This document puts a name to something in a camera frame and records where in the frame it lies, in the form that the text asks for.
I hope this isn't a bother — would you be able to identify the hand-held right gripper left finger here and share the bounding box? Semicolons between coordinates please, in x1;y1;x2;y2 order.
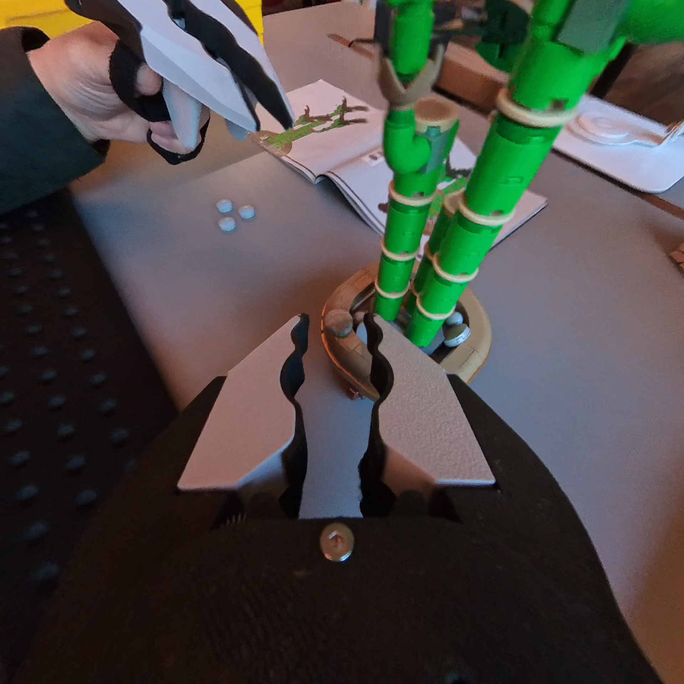
176;314;311;492

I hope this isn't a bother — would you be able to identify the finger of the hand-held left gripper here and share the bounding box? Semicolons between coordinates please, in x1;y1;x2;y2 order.
114;0;262;142
191;0;297;130

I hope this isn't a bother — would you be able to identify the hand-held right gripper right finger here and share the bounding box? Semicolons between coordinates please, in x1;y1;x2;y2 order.
359;313;498;489

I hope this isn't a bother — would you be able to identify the white instruction booklet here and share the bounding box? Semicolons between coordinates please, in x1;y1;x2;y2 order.
250;79;548;250

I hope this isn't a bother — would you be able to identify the green toy brick bamboo plant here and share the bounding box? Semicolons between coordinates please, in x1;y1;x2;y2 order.
321;0;684;403

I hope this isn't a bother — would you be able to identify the grey desk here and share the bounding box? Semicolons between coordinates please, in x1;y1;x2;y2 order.
69;11;684;669

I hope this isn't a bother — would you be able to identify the person's left hand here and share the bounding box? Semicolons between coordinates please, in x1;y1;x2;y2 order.
27;21;209;157

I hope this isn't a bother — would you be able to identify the black studded mat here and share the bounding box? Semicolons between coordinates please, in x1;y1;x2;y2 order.
0;187;178;642

